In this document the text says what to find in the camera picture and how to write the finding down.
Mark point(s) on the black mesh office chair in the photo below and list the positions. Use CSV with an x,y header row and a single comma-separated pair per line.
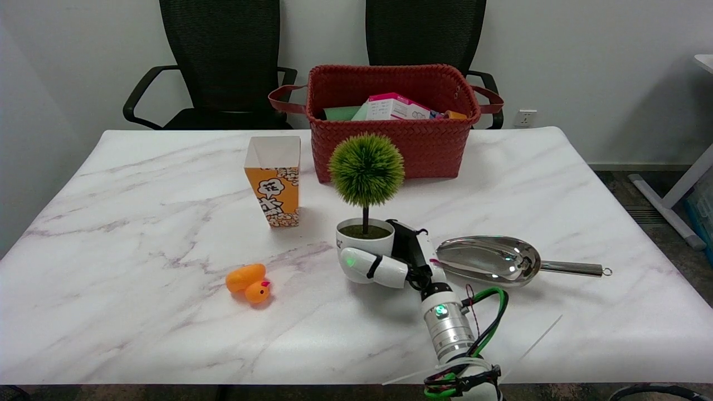
x,y
426,30
223,50

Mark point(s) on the blue storage bin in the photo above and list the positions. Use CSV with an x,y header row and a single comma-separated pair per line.
x,y
703,214

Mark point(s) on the white wall socket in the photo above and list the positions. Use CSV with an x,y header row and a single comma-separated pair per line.
x,y
525,118

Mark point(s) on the green flat packet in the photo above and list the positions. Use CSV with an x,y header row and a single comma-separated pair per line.
x,y
340,113

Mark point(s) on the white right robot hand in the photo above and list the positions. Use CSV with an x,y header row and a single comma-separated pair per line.
x,y
415,253

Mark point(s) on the white desk leg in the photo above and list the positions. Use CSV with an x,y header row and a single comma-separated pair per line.
x,y
665,209

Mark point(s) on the orange popcorn box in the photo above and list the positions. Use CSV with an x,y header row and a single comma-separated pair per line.
x,y
276,192

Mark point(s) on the orange rubber duck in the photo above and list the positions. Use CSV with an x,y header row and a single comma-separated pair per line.
x,y
248,281

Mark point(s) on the red woven basket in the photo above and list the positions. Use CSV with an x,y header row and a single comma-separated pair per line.
x,y
434,147

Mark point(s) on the shiny metal scoop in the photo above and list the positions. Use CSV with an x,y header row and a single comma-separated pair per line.
x,y
496,259

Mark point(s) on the white desk top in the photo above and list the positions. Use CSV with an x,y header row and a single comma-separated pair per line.
x,y
706,62

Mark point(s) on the small orange item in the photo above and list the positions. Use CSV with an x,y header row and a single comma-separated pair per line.
x,y
455,115

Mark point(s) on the white zip tie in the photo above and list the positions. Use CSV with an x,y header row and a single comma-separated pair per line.
x,y
537,337

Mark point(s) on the pink and white carton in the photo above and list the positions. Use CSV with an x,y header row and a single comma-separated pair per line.
x,y
392,107

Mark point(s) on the green ball potted plant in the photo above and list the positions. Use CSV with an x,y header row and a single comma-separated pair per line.
x,y
366,167

